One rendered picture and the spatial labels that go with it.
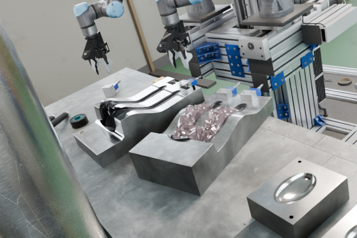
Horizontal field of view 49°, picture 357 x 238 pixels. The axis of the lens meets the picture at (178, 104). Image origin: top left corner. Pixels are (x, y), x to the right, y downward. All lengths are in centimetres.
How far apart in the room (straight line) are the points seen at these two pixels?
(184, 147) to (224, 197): 19
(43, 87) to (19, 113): 378
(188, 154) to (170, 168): 7
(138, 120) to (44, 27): 256
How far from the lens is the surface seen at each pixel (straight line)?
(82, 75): 409
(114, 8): 183
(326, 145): 127
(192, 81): 179
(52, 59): 395
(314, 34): 181
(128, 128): 146
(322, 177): 105
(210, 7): 208
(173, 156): 117
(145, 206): 121
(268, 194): 102
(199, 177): 114
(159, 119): 151
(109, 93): 204
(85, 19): 194
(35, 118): 18
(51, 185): 19
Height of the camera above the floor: 154
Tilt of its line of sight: 25 degrees down
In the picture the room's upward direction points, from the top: 17 degrees counter-clockwise
